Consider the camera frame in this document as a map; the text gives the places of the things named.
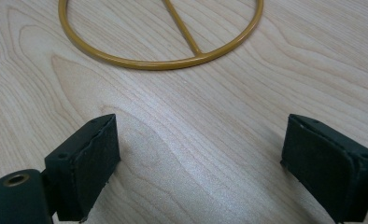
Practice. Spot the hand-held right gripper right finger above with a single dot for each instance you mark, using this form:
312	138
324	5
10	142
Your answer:
322	174

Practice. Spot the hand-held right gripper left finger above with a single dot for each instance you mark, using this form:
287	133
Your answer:
88	174

